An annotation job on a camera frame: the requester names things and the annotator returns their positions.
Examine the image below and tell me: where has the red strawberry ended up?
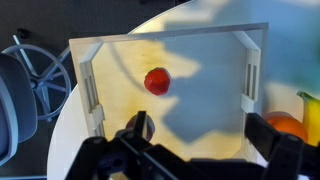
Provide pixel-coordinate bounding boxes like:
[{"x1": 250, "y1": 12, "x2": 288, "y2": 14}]
[{"x1": 143, "y1": 67, "x2": 172, "y2": 97}]

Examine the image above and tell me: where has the wooden tray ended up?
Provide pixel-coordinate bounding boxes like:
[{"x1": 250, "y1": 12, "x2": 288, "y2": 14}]
[{"x1": 68, "y1": 22, "x2": 270, "y2": 168}]

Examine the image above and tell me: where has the orange fruit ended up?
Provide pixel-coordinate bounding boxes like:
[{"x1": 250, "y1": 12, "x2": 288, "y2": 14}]
[{"x1": 264, "y1": 111, "x2": 309, "y2": 144}]

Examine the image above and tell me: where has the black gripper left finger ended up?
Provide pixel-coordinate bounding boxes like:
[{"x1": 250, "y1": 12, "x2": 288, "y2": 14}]
[{"x1": 66, "y1": 110, "x2": 201, "y2": 180}]

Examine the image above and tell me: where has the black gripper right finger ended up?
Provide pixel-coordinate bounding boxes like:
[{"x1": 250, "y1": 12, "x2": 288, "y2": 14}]
[{"x1": 244, "y1": 113, "x2": 320, "y2": 180}]

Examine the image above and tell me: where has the grey office chair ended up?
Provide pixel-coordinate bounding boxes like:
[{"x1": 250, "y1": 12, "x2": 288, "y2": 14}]
[{"x1": 0, "y1": 28, "x2": 73, "y2": 168}]

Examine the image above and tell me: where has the yellow banana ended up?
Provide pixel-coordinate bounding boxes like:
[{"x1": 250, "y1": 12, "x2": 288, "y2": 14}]
[{"x1": 296, "y1": 90, "x2": 320, "y2": 148}]

